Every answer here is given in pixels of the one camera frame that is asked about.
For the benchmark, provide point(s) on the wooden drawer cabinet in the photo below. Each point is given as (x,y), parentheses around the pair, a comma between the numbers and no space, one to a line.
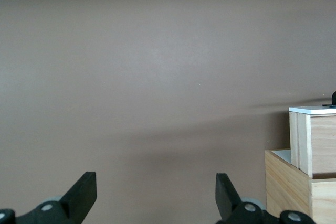
(286,190)

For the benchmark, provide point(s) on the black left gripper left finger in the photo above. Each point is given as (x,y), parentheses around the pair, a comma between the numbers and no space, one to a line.
(78,197)

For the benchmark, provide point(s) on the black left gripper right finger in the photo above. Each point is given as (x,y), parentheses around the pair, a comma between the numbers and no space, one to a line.
(228,200)

